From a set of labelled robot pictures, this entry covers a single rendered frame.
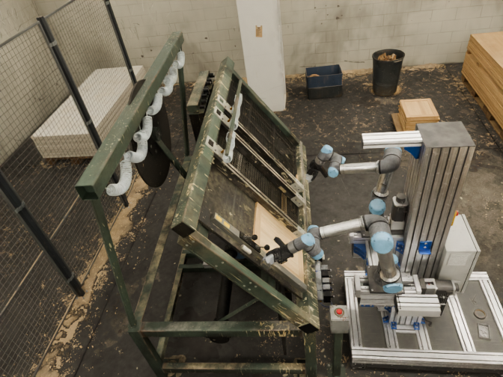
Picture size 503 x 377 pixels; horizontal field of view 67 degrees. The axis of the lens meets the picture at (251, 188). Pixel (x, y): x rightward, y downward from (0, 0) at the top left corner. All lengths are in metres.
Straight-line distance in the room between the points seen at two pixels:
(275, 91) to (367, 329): 4.24
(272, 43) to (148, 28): 2.83
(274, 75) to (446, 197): 4.41
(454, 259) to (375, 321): 1.03
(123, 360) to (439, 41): 7.08
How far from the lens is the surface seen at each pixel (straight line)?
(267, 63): 6.34
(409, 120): 5.71
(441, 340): 3.62
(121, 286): 2.67
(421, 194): 2.45
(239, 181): 2.75
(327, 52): 7.79
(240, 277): 2.34
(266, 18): 6.11
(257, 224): 2.72
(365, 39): 7.78
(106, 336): 4.20
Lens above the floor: 3.29
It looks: 40 degrees down
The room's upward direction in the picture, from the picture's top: 9 degrees counter-clockwise
